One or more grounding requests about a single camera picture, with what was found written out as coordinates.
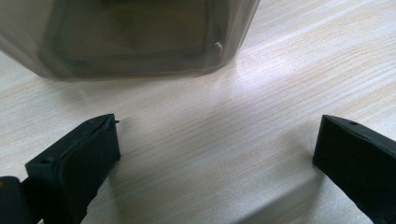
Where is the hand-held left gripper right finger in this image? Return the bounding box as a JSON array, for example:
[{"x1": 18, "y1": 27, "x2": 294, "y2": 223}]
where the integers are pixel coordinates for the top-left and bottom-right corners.
[{"x1": 312, "y1": 114, "x2": 396, "y2": 224}]

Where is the transparent brown storage box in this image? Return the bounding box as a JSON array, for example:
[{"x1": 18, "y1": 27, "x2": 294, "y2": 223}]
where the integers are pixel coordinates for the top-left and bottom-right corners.
[{"x1": 0, "y1": 0, "x2": 262, "y2": 81}]

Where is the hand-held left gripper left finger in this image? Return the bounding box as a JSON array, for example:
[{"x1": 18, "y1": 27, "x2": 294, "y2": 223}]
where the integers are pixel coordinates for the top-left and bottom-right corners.
[{"x1": 24, "y1": 113, "x2": 121, "y2": 224}]

